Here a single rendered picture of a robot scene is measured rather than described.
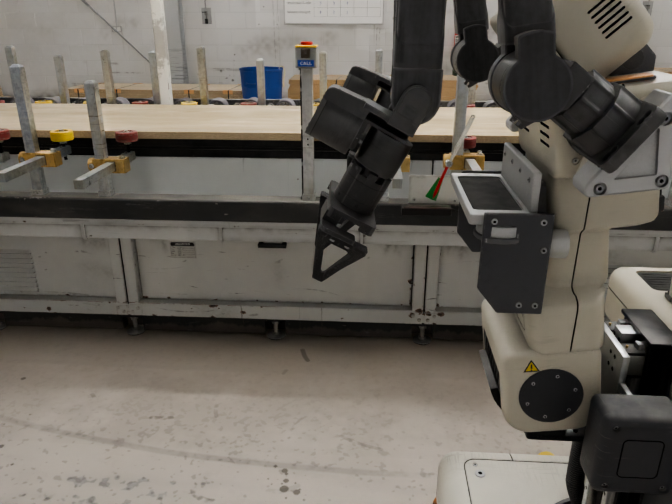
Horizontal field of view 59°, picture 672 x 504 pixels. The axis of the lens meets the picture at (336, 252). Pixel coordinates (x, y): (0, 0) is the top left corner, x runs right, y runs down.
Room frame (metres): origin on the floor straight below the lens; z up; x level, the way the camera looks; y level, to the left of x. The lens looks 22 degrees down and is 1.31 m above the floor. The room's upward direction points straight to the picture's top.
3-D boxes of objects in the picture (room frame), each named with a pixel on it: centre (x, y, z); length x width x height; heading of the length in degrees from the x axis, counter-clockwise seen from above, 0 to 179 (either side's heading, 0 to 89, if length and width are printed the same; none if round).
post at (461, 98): (2.01, -0.41, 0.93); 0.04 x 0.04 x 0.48; 86
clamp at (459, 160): (2.02, -0.44, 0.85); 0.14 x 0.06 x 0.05; 86
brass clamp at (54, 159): (2.11, 1.06, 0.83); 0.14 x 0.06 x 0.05; 86
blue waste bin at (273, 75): (7.73, 0.92, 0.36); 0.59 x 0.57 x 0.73; 176
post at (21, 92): (2.11, 1.08, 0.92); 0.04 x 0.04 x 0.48; 86
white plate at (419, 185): (1.99, -0.38, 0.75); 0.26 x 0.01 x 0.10; 86
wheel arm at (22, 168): (2.05, 1.05, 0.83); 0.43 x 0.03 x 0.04; 176
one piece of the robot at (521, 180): (0.94, -0.28, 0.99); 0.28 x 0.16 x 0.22; 176
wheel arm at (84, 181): (2.04, 0.80, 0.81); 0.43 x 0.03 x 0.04; 176
